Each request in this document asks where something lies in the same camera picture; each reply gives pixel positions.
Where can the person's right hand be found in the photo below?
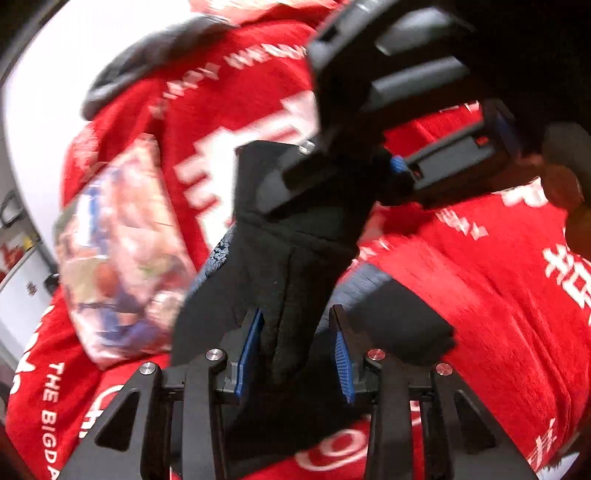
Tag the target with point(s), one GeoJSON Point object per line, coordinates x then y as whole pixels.
{"type": "Point", "coordinates": [564, 168]}

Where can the red white character pillow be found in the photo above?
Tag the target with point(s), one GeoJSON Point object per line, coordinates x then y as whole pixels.
{"type": "Point", "coordinates": [233, 72]}

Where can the red wedding bedspread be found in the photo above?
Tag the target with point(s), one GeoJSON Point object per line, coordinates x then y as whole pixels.
{"type": "Point", "coordinates": [498, 269]}

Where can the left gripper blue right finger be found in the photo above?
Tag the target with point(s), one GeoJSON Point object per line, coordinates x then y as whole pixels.
{"type": "Point", "coordinates": [349, 350]}

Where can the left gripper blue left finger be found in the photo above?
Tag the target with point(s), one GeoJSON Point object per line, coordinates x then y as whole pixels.
{"type": "Point", "coordinates": [241, 347]}

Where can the anime print pillow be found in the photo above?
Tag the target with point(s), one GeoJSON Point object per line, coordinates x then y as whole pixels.
{"type": "Point", "coordinates": [123, 265]}

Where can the white shelf cabinet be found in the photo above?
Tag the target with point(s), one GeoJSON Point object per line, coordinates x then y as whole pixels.
{"type": "Point", "coordinates": [27, 278]}

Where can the black pants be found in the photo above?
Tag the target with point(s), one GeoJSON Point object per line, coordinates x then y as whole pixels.
{"type": "Point", "coordinates": [286, 264]}

